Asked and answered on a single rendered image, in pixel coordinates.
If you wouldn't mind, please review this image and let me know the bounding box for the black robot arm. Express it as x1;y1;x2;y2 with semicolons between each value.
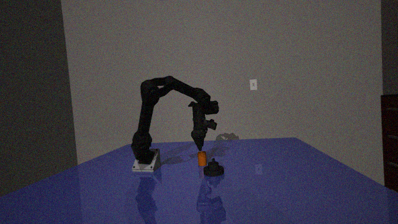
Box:
131;76;219;164

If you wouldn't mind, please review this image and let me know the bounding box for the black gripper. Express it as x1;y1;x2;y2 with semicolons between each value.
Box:
191;116;208;151

